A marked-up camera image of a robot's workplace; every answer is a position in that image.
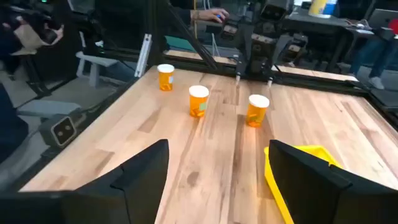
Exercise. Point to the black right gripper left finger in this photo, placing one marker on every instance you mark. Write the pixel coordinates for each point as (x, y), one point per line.
(140, 186)

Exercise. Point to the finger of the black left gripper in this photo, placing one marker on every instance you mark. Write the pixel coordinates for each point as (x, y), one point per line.
(269, 74)
(238, 70)

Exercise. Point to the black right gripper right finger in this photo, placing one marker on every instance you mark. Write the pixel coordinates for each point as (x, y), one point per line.
(311, 193)

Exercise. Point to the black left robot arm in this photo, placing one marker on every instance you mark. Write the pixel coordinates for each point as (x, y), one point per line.
(293, 46)

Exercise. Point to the yellow plastic basket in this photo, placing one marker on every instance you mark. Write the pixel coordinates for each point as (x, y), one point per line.
(320, 153)

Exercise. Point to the person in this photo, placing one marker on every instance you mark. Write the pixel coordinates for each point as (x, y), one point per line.
(31, 39)
(211, 14)
(374, 49)

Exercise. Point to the teal sheet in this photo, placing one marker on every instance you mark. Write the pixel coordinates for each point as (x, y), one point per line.
(178, 43)

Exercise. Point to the dark grey desk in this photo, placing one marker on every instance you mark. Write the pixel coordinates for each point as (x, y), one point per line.
(317, 21)

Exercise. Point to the yellow white wipes tub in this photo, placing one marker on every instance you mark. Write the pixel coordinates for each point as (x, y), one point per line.
(321, 7)

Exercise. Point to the white flat bar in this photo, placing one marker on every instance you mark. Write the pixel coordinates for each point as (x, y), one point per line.
(143, 54)

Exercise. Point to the grey flat slab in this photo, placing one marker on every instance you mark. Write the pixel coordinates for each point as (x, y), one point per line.
(46, 108)

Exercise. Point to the grey laptop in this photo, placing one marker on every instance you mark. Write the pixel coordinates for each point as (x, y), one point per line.
(381, 18)

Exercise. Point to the white bench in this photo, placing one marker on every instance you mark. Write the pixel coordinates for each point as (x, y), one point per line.
(96, 60)

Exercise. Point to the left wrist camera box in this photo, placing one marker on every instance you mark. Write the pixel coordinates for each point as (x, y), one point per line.
(273, 11)

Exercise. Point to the grey table-level camera box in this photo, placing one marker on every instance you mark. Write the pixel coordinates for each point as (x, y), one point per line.
(60, 130)

